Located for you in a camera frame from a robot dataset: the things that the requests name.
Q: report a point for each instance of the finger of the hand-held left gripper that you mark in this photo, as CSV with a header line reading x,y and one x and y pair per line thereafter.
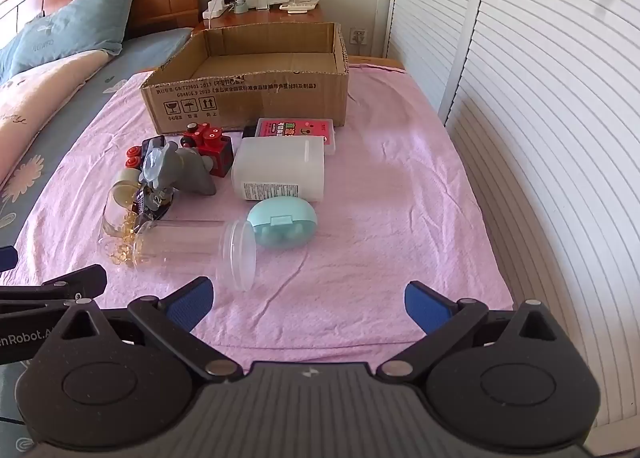
x,y
80,283
6,259

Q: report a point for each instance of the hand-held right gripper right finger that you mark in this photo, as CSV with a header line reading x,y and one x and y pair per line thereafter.
x,y
425,310

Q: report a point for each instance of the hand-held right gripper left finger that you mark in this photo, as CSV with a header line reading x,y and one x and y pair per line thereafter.
x,y
190,305

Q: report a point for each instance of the clear plastic jar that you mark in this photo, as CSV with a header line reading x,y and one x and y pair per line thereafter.
x,y
190,243

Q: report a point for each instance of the clear yellow capsule bottle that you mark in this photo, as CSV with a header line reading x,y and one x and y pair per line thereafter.
x,y
117,218

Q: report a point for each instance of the dark brown snack packet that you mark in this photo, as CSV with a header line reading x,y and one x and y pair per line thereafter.
x,y
152,203

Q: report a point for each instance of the mint green oval case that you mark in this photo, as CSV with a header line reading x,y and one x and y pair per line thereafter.
x,y
280,218

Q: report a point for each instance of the grey elephant toy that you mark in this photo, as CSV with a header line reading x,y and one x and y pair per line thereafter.
x,y
190,168

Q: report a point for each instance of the black toy train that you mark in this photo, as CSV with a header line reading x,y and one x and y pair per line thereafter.
x,y
152,146

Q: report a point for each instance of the white plastic bottle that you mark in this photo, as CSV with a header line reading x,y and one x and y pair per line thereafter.
x,y
280,163

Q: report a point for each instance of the red toy train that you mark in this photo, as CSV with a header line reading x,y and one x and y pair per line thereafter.
x,y
212,138

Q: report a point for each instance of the black remote control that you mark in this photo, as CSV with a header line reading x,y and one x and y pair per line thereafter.
x,y
248,132

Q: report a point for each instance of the pink card box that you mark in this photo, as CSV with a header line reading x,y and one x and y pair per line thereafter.
x,y
295,128

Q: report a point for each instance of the brown cardboard box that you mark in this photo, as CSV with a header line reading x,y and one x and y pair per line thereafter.
x,y
250,98

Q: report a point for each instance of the pink towel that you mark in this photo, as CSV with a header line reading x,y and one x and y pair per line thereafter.
x,y
390,188

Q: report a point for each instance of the pink cream quilt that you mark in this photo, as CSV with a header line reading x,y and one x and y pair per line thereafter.
x,y
40,88

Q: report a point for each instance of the white louvered closet door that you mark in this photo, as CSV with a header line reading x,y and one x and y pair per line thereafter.
x,y
430,13
550,138

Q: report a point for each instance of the blue patterned bed sheet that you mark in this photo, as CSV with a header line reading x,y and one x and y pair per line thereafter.
x,y
145,53

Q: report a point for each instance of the teal pillow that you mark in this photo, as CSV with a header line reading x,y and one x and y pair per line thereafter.
x,y
75,23

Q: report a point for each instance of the white power strip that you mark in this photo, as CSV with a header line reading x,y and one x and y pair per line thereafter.
x,y
215,13

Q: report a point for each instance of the wooden nightstand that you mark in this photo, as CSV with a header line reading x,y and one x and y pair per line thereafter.
x,y
300,16

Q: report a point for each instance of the white remote control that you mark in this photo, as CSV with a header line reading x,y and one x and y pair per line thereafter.
x,y
295,7

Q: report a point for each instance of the white wall socket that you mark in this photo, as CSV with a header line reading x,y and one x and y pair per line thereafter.
x,y
359,36

